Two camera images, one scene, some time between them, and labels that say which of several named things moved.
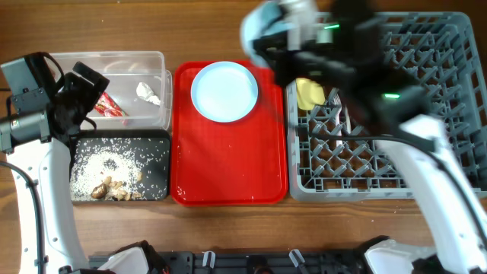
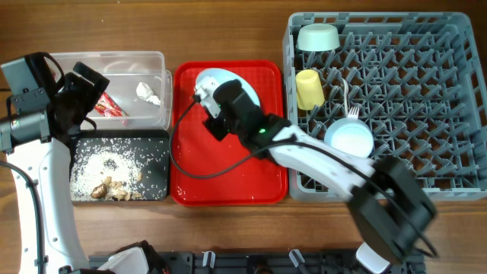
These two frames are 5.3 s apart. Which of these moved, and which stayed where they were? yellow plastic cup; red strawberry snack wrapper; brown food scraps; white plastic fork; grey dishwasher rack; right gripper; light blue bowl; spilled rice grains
Moved: white plastic fork; right gripper; light blue bowl
Stayed: grey dishwasher rack; brown food scraps; red strawberry snack wrapper; spilled rice grains; yellow plastic cup
